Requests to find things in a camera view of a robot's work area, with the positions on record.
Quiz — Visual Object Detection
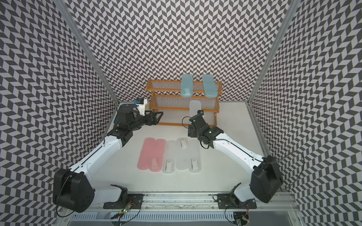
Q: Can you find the aluminium corner post right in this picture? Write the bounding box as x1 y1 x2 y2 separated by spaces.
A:
248 0 301 105

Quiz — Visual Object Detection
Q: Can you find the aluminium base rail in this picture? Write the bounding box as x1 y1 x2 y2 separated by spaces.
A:
59 192 304 226

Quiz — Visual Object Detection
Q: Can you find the white pencil case labelled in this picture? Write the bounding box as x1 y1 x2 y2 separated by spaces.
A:
162 140 178 174
187 140 202 173

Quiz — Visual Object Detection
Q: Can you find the frosted white pencil case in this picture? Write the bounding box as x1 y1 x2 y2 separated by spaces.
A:
189 100 202 117

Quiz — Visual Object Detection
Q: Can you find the dark blue tray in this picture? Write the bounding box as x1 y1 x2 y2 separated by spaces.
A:
114 104 139 125

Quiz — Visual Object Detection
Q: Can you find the teal pencil case labelled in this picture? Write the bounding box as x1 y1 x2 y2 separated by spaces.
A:
181 74 193 98

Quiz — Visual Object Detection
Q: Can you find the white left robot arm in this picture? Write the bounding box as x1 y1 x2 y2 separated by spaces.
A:
52 106 163 213

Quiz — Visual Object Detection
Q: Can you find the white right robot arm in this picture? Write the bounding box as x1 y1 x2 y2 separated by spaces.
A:
188 114 283 209

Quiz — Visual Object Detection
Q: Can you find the aluminium corner post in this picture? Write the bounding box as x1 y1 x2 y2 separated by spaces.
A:
53 0 119 105
248 0 301 105

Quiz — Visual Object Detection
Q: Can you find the aluminium corner post left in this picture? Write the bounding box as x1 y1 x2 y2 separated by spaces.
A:
53 0 119 105

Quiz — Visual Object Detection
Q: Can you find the pink pencil case labelled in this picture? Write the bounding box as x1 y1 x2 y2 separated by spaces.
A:
150 139 166 172

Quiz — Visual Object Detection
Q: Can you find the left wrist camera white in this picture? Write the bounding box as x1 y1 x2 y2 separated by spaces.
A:
135 98 148 116

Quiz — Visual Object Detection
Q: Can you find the pink pencil case left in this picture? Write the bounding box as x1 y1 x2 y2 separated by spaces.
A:
137 137 156 170

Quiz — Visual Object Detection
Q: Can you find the orange three-tier wire shelf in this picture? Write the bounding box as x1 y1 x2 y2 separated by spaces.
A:
146 79 223 126

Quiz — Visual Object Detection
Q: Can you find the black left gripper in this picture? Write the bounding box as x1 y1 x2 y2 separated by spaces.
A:
129 110 163 131

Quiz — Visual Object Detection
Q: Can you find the white pencil case upper label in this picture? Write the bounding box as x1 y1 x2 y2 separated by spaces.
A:
176 137 188 170

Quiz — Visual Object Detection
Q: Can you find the white pencil case labelled left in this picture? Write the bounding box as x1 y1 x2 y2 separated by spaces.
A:
162 140 178 174

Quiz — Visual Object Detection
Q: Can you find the white pencil case labelled middle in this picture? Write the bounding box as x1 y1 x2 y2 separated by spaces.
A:
187 140 202 173

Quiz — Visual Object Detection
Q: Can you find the teal pencil case plain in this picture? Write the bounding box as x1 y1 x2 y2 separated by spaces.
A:
202 74 218 98

